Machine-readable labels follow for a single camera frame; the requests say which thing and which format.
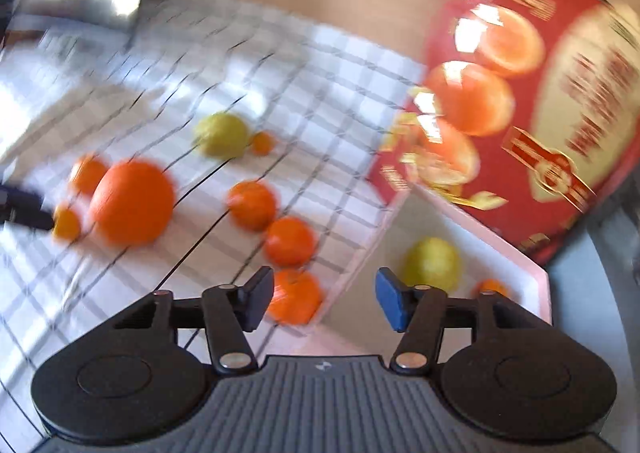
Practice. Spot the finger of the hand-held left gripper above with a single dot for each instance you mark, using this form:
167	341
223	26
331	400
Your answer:
25	210

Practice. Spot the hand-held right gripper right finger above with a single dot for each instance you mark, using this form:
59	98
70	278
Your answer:
390	298

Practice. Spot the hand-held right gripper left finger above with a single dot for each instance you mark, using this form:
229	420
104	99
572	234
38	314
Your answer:
260	298

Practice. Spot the small tangerine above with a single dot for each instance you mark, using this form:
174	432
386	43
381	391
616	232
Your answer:
86	174
290	241
66	223
299	298
261	143
492	288
252	204

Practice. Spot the yellow-green pear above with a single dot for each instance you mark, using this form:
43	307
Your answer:
432	265
221	134

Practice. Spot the large orange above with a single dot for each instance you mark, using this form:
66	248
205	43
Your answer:
132	203

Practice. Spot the white checkered cloth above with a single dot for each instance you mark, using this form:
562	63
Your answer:
300	83

